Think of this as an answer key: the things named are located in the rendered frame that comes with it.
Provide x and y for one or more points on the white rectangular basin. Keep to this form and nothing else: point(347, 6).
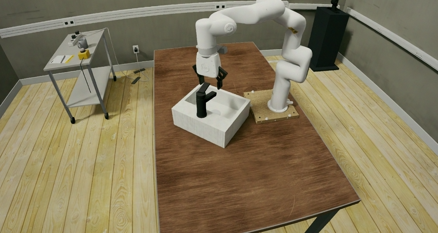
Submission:
point(226, 112)

